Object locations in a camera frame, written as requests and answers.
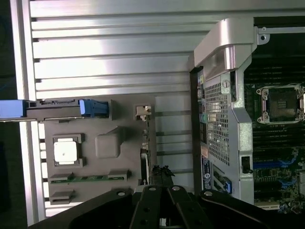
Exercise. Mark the silver CPU chip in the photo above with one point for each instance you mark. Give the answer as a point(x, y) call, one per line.
point(64, 151)

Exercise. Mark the CPU socket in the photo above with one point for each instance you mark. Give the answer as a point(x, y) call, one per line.
point(281, 102)

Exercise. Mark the black open PC case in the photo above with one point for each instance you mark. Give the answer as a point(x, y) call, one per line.
point(240, 133)

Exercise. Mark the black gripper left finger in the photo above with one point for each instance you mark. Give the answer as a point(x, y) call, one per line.
point(104, 210)

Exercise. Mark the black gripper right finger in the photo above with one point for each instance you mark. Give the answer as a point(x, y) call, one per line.
point(214, 212)

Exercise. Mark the green RAM stick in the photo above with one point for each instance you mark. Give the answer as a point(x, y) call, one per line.
point(90, 179)

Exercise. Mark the green motherboard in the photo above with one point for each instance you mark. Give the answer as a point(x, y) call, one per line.
point(269, 171)

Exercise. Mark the blue case latch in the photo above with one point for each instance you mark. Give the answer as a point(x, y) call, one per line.
point(228, 187)

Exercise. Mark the hard disk with blue caddy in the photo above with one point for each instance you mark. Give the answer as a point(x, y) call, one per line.
point(54, 111)

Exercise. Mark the blue expansion slot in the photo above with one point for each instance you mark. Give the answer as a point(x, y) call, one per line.
point(286, 163)

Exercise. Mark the grey parts rack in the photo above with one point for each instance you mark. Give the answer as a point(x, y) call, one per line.
point(107, 165)

